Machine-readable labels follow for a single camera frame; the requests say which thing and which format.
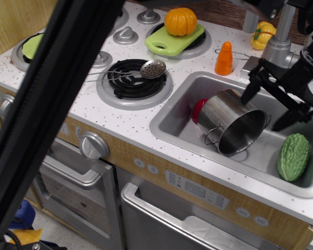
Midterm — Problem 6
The grey oven dial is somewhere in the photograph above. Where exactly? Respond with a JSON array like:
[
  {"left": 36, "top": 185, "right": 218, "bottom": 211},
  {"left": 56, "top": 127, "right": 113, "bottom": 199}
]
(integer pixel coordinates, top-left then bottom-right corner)
[
  {"left": 79, "top": 131, "right": 110, "bottom": 160},
  {"left": 0, "top": 94, "right": 15, "bottom": 120}
]

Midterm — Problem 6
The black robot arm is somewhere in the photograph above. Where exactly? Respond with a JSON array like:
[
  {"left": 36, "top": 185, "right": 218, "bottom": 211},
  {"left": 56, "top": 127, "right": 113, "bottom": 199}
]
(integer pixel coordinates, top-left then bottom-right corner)
[{"left": 0, "top": 1, "right": 313, "bottom": 249}]

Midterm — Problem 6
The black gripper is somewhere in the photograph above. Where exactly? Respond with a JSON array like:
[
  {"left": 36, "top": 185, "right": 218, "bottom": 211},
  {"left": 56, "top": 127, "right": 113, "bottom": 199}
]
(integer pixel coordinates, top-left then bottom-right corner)
[{"left": 241, "top": 49, "right": 313, "bottom": 131}]

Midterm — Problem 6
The yellow toy bell pepper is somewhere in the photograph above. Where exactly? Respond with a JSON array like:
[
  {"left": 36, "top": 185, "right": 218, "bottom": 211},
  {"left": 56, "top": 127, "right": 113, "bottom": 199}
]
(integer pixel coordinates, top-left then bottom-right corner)
[{"left": 251, "top": 21, "right": 277, "bottom": 50}]

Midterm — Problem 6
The grey toy sink basin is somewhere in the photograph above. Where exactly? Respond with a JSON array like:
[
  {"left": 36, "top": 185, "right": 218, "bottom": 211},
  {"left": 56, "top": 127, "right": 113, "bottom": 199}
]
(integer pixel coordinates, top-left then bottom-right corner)
[{"left": 150, "top": 71, "right": 313, "bottom": 198}]

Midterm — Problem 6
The stainless steel pot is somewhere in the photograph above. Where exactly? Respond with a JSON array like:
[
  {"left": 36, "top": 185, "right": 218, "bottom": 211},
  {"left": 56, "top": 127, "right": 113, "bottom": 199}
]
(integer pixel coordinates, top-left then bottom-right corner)
[{"left": 196, "top": 89, "right": 271, "bottom": 156}]

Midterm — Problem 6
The toy oven door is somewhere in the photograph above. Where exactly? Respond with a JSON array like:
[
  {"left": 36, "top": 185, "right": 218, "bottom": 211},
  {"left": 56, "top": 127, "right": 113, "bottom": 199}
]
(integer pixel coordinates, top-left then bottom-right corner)
[{"left": 33, "top": 138, "right": 124, "bottom": 249}]

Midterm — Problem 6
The back right stove burner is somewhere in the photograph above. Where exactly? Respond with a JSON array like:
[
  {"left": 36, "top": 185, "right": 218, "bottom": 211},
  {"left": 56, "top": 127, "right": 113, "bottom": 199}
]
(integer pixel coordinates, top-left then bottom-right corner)
[{"left": 146, "top": 23, "right": 211, "bottom": 60}]

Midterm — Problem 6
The green bitter gourd toy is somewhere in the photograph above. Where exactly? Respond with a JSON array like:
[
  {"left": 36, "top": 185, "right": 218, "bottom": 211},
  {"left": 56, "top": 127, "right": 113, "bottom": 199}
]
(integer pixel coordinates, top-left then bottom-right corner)
[{"left": 277, "top": 133, "right": 310, "bottom": 182}]

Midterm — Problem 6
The grey oven dial right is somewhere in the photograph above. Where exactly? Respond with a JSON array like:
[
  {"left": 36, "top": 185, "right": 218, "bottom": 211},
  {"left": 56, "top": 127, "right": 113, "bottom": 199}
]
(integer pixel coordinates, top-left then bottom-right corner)
[{"left": 79, "top": 131, "right": 110, "bottom": 160}]

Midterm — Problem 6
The front right black burner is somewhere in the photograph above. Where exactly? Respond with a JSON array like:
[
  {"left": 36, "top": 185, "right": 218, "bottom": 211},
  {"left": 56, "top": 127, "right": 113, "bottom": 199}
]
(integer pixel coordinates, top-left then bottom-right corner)
[{"left": 96, "top": 59, "right": 173, "bottom": 110}]

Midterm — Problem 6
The green toy plate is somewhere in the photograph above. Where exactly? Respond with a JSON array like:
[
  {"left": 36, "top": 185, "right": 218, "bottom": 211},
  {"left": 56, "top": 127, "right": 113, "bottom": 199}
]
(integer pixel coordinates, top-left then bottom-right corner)
[{"left": 22, "top": 33, "right": 44, "bottom": 63}]

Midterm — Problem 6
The grey stove knob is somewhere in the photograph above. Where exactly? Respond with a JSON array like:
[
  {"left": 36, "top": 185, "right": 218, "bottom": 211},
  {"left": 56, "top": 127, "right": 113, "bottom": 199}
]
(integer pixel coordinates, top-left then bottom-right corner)
[
  {"left": 136, "top": 8, "right": 160, "bottom": 25},
  {"left": 112, "top": 27, "right": 139, "bottom": 45},
  {"left": 92, "top": 51, "right": 112, "bottom": 69}
]

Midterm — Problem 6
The orange toy carrot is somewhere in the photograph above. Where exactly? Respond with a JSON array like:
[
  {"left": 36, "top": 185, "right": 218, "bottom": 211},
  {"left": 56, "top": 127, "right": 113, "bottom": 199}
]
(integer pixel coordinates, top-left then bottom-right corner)
[{"left": 215, "top": 41, "right": 233, "bottom": 76}]

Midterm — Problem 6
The green cutting board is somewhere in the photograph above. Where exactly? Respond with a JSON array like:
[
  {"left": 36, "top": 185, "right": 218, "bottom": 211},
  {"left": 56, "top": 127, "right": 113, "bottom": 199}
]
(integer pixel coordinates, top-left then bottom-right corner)
[{"left": 145, "top": 24, "right": 204, "bottom": 56}]

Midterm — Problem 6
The stove burner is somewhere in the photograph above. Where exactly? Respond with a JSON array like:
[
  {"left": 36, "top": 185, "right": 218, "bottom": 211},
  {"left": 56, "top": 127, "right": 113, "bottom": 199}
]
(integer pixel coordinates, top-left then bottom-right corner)
[
  {"left": 11, "top": 37, "right": 31, "bottom": 71},
  {"left": 146, "top": 23, "right": 211, "bottom": 60},
  {"left": 112, "top": 7, "right": 129, "bottom": 33}
]

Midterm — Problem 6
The back left stove burner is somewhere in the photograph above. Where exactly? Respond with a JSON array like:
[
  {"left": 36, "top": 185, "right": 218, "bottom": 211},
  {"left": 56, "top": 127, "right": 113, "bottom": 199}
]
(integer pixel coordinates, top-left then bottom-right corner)
[{"left": 112, "top": 7, "right": 129, "bottom": 33}]

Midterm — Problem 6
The blue clamp tool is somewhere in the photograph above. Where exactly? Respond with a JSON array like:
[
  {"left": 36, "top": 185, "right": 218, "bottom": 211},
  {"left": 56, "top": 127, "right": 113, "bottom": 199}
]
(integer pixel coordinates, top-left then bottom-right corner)
[{"left": 9, "top": 199, "right": 36, "bottom": 229}]

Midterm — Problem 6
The orange toy pumpkin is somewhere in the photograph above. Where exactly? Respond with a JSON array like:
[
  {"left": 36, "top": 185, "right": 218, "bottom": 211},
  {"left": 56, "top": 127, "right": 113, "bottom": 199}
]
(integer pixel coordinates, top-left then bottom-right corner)
[{"left": 164, "top": 7, "right": 197, "bottom": 36}]

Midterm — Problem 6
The red toy vegetable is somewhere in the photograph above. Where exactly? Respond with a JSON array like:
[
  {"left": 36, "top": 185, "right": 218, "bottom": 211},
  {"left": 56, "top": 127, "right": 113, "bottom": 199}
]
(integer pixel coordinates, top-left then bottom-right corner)
[{"left": 192, "top": 98, "right": 208, "bottom": 124}]

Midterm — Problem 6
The toy dishwasher door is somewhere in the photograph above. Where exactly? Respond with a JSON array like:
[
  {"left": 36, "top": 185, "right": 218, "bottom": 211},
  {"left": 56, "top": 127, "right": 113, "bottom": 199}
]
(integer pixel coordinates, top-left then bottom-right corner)
[{"left": 117, "top": 168, "right": 279, "bottom": 249}]

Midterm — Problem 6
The grey toy faucet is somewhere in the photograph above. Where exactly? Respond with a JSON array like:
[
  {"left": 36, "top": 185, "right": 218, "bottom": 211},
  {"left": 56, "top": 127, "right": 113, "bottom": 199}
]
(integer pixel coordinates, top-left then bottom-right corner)
[{"left": 240, "top": 5, "right": 303, "bottom": 81}]

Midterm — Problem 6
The grey oven dial left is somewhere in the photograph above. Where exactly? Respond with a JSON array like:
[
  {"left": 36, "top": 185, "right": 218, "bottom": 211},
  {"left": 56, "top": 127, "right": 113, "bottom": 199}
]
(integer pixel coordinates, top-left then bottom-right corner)
[{"left": 0, "top": 94, "right": 15, "bottom": 120}]

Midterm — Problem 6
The metal slotted skimmer spoon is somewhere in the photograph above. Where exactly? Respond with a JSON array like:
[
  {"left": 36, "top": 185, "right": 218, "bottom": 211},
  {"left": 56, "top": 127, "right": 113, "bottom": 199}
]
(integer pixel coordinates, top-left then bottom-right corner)
[{"left": 84, "top": 59, "right": 166, "bottom": 82}]

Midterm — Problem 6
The front left stove burner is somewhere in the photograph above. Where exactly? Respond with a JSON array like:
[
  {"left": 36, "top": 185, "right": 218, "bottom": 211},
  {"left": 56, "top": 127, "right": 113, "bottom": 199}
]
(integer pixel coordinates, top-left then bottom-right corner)
[{"left": 11, "top": 37, "right": 31, "bottom": 71}]

